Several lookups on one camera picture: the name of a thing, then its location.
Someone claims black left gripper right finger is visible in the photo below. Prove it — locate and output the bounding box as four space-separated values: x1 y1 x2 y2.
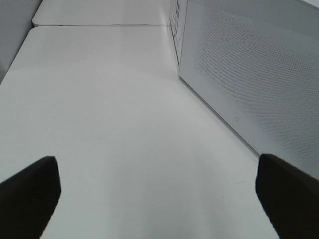
255 154 319 239

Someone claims white microwave oven body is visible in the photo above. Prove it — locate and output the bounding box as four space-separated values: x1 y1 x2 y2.
169 0 188 65

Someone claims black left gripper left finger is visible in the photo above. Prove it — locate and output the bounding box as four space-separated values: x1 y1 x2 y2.
0 156 61 239

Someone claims white microwave door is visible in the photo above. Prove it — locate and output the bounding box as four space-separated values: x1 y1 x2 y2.
179 0 319 178

